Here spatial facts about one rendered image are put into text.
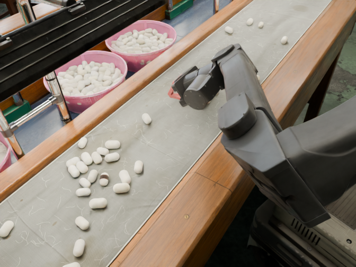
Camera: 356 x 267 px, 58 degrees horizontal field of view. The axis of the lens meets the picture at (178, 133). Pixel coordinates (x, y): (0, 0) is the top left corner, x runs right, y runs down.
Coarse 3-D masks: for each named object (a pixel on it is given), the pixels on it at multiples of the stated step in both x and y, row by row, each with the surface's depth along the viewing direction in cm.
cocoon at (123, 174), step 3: (120, 171) 74; (123, 171) 74; (126, 171) 74; (120, 174) 74; (123, 174) 73; (126, 174) 73; (120, 177) 74; (123, 177) 73; (126, 177) 73; (129, 177) 73; (123, 180) 72; (126, 180) 72; (129, 180) 73
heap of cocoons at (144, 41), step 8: (128, 32) 127; (136, 32) 127; (144, 32) 128; (152, 32) 130; (120, 40) 123; (128, 40) 124; (136, 40) 122; (144, 40) 123; (152, 40) 122; (160, 40) 123; (168, 40) 122; (112, 48) 120; (120, 48) 120; (128, 48) 119; (136, 48) 118; (144, 48) 117; (152, 48) 118; (160, 48) 119
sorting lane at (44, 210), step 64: (256, 0) 146; (320, 0) 144; (192, 64) 110; (256, 64) 108; (128, 128) 87; (192, 128) 87; (64, 192) 73; (128, 192) 72; (0, 256) 62; (64, 256) 62
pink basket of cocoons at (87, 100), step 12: (72, 60) 112; (84, 60) 113; (96, 60) 114; (108, 60) 113; (120, 60) 109; (72, 96) 94; (84, 96) 94; (96, 96) 96; (72, 108) 101; (84, 108) 100
